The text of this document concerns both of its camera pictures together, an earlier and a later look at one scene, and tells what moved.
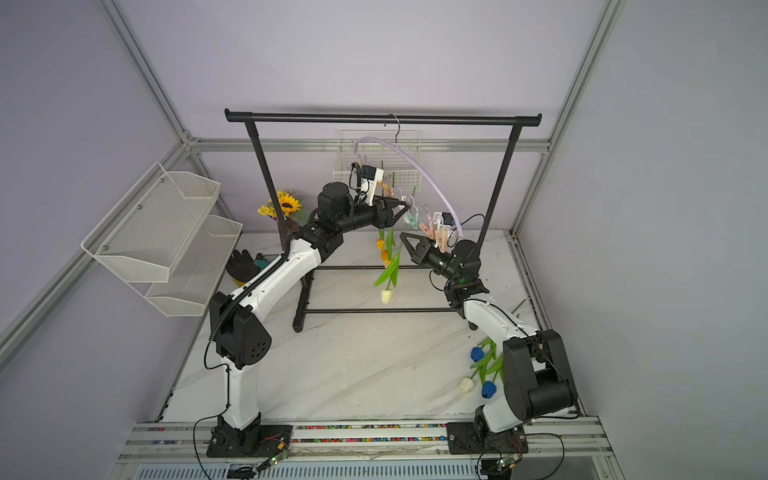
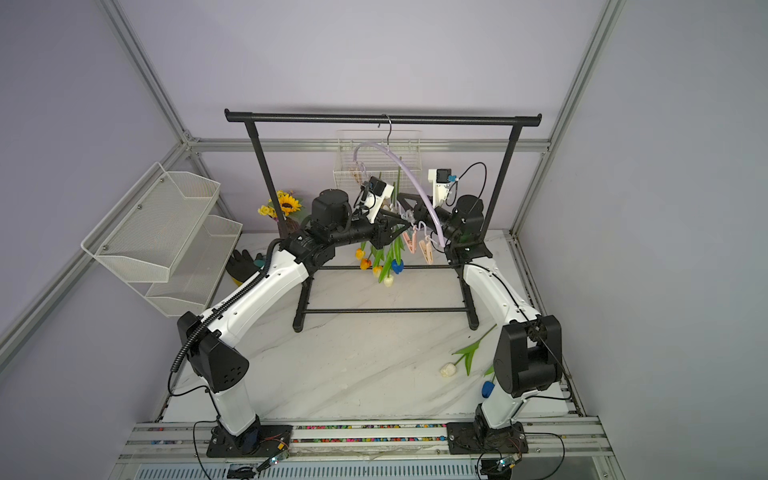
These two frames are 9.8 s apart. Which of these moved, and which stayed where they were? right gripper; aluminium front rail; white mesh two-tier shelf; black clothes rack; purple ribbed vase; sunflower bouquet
Moved: right gripper
Stayed: black clothes rack; sunflower bouquet; white mesh two-tier shelf; aluminium front rail; purple ribbed vase
